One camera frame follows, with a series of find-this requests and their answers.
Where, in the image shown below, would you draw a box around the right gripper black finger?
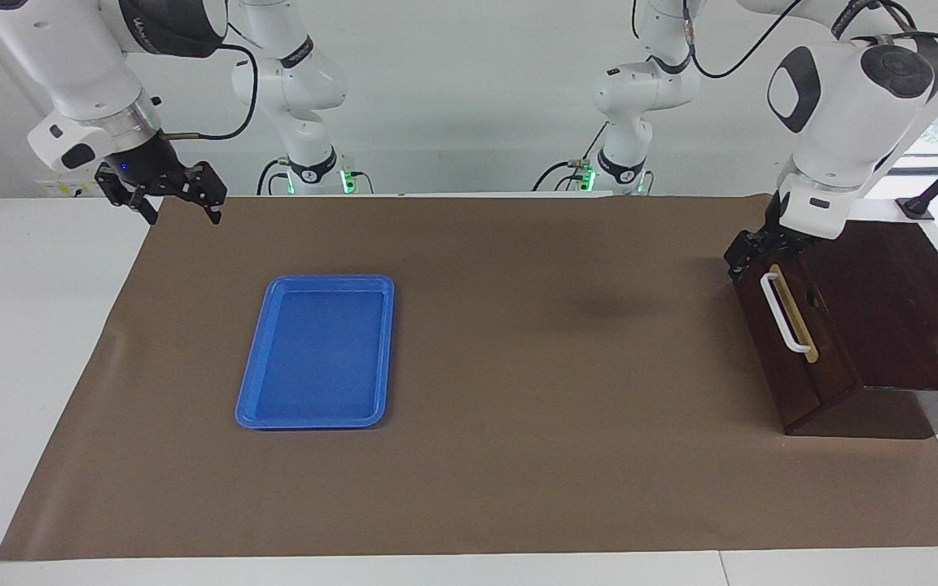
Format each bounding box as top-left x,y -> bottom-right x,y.
161,161 -> 228,226
94,163 -> 160,226

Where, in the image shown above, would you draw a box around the white drawer handle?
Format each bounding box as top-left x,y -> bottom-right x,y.
760,271 -> 812,355

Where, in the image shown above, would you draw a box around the dark wood drawer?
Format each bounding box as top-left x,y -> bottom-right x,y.
750,248 -> 862,408

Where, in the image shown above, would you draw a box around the dark wooden drawer cabinet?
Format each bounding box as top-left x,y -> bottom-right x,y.
731,218 -> 938,440

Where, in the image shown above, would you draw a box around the small yellow white object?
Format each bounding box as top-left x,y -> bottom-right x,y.
39,179 -> 103,199

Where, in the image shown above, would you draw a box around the blue plastic tray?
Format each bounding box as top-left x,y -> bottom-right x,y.
234,273 -> 396,431

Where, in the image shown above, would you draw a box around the brown table mat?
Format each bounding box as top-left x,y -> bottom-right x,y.
0,193 -> 938,562

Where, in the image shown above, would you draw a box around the black base cable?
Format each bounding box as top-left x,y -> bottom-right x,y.
531,122 -> 610,193
256,157 -> 291,196

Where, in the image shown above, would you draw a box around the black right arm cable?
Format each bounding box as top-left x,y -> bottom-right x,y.
166,42 -> 260,141

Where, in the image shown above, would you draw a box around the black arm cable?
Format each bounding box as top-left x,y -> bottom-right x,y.
166,42 -> 260,141
681,0 -> 938,82

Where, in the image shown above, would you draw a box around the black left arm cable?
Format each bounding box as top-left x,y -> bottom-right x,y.
681,0 -> 938,82

